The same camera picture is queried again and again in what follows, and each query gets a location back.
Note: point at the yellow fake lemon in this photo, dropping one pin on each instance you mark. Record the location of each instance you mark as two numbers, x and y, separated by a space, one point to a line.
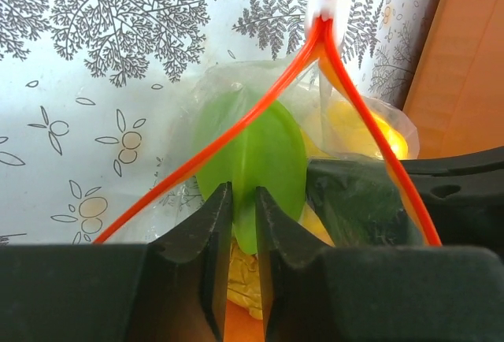
352 132

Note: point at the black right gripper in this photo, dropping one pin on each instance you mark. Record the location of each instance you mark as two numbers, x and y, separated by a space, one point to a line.
359 205

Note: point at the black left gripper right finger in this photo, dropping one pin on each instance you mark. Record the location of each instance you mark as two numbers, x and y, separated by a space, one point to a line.
294 290

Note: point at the green fake pepper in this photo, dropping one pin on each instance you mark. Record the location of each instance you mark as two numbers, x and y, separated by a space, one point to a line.
268 153

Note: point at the orange plastic tub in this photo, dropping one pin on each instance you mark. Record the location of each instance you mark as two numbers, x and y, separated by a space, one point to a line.
456 97

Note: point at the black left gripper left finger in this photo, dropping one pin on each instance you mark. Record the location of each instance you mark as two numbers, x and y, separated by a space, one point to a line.
183 283

